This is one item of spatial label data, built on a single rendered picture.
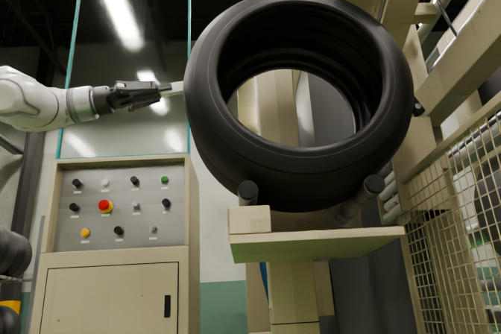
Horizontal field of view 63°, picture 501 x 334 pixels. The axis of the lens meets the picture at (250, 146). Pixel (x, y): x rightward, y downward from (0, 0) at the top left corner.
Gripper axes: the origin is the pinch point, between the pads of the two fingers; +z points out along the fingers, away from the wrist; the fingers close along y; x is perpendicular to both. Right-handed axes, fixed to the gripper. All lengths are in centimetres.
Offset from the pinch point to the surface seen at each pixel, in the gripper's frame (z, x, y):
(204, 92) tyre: 8.1, 9.6, -11.9
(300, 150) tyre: 26.3, 28.4, -12.4
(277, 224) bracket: 22.1, 36.0, 25.2
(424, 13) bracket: 81, -17, 8
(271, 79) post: 31.5, -14.0, 27.6
